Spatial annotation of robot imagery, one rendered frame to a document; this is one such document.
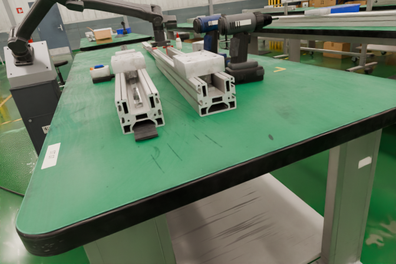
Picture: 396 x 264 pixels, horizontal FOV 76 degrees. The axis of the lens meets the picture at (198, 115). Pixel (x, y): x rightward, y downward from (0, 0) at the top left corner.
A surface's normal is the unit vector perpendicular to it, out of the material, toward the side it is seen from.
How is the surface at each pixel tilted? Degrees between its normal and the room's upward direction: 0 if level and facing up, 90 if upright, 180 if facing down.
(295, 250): 0
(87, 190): 0
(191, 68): 90
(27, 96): 90
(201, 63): 90
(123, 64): 90
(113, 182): 0
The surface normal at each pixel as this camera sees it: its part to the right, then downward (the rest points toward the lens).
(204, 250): -0.13, -0.92
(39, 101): 0.38, 0.31
